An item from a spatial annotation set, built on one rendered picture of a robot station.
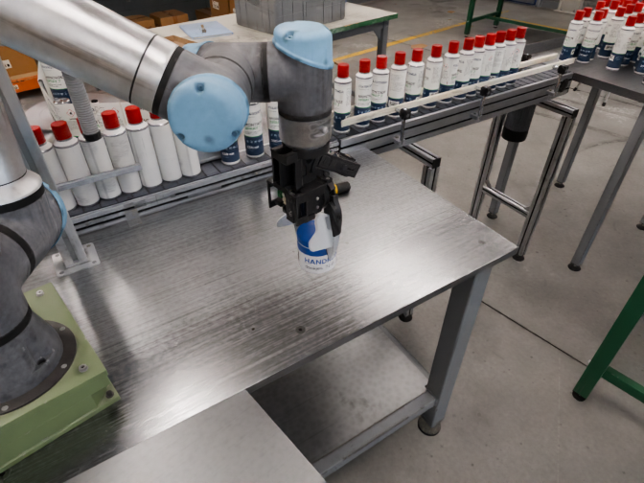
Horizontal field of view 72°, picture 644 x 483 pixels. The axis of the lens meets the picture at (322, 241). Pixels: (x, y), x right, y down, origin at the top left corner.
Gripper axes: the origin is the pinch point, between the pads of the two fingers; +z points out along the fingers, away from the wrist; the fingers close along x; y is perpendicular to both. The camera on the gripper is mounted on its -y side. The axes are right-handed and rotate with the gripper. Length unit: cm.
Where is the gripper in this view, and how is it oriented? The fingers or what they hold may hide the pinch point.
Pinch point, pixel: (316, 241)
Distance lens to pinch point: 78.8
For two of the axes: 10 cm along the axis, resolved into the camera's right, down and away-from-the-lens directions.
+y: -7.4, 4.2, -5.3
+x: 6.7, 4.6, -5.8
